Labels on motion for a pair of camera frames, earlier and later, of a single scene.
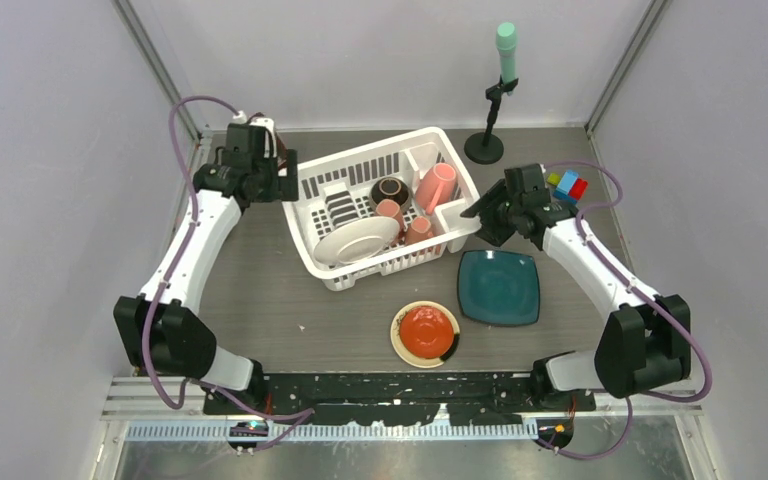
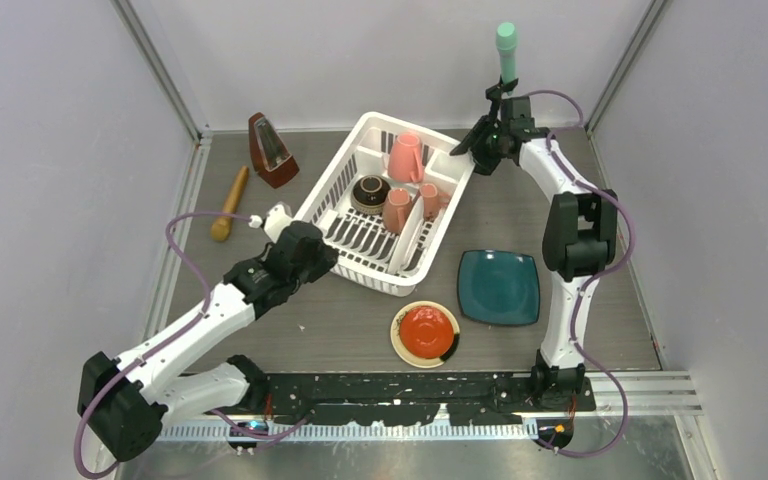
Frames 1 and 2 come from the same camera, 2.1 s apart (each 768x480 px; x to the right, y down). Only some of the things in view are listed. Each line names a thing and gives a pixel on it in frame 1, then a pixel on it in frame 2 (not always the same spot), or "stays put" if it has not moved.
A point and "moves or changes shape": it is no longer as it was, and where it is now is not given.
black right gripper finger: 484,199 to 470,140
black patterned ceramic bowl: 390,188 to 369,194
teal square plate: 498,288 stays put
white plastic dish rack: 379,208 moves or changes shape
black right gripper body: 503,207 to 487,154
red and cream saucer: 425,334 stays put
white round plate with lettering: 358,242 to 405,236
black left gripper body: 268,170 to 322,263
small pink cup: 419,230 to 433,201
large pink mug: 435,186 to 406,162
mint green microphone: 506,44 stays put
